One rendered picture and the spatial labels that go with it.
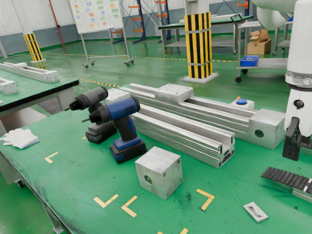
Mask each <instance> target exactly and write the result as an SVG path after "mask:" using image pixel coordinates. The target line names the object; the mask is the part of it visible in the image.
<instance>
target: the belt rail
mask: <svg viewBox="0 0 312 234"><path fill-rule="evenodd" d="M292 195H295V196H297V197H299V198H301V199H304V200H306V201H308V202H311V203H312V195H311V194H309V193H307V192H304V191H302V190H299V189H297V188H293V191H292Z"/></svg>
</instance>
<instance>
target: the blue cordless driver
mask: <svg viewBox="0 0 312 234"><path fill-rule="evenodd" d="M139 111H140V103H139V101H138V99H137V98H136V97H135V96H133V97H128V98H124V99H121V100H118V101H115V102H112V103H109V104H106V105H105V106H104V105H103V106H100V107H98V108H97V110H96V111H94V112H92V113H91V114H89V118H88V119H85V120H82V121H81V122H82V123H83V122H86V121H89V120H90V122H91V123H99V122H102V123H107V122H109V121H110V120H111V121H113V124H114V127H115V128H116V129H118V131H119V134H120V136H121V138H119V139H116V140H114V141H113V144H112V145H110V152H111V153H112V156H113V157H114V159H115V161H116V162H117V164H121V163H124V162H126V161H128V160H131V159H133V158H135V157H138V156H140V155H142V154H145V153H146V152H147V151H146V146H145V142H144V141H143V140H142V139H141V138H140V137H139V136H138V135H137V134H136V127H135V125H134V122H133V119H132V117H131V116H129V115H131V114H134V113H136V112H139Z"/></svg>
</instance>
